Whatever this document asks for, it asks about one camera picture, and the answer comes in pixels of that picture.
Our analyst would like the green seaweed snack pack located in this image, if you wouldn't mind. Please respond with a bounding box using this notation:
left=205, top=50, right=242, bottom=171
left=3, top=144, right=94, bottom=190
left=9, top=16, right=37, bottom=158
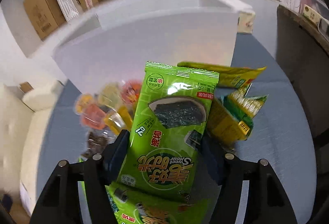
left=105, top=182, right=209, bottom=224

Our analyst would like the dark seaweed clear packet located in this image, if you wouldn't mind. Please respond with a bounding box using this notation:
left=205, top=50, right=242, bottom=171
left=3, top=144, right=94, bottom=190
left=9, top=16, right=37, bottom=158
left=81, top=128, right=117, bottom=159

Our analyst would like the pink jelly cup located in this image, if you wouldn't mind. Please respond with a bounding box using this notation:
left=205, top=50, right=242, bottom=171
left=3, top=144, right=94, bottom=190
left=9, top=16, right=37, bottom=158
left=80, top=103, right=106, bottom=130

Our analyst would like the yellow jelly cup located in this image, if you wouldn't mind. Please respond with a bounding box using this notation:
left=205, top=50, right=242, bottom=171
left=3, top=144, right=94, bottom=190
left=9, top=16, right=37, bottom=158
left=103, top=106, right=133, bottom=136

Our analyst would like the orange lid jelly cup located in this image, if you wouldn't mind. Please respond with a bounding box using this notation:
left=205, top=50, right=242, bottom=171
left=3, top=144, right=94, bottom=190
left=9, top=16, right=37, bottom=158
left=73, top=93, right=94, bottom=115

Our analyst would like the green jelly cup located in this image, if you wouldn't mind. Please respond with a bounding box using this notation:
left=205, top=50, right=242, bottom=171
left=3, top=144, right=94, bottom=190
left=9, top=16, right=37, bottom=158
left=98, top=83, right=123, bottom=110

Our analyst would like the red lid jelly cup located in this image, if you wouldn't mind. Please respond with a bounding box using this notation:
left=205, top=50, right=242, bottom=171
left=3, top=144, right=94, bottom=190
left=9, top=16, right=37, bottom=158
left=120, top=80, right=142, bottom=105

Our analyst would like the cream leather sofa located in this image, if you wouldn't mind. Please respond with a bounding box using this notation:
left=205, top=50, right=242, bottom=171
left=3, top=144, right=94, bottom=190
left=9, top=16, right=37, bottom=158
left=1, top=80, right=64, bottom=215

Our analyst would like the large cardboard box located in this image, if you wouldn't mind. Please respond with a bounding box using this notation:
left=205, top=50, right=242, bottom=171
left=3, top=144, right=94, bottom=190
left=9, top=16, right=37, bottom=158
left=23, top=0, right=66, bottom=40

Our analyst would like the cream patterned small box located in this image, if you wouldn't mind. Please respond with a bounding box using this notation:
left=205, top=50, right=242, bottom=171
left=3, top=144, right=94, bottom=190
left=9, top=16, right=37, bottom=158
left=302, top=4, right=322, bottom=27

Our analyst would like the white storage box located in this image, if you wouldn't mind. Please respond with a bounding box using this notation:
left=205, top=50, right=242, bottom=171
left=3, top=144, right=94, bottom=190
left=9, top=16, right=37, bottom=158
left=53, top=0, right=252, bottom=94

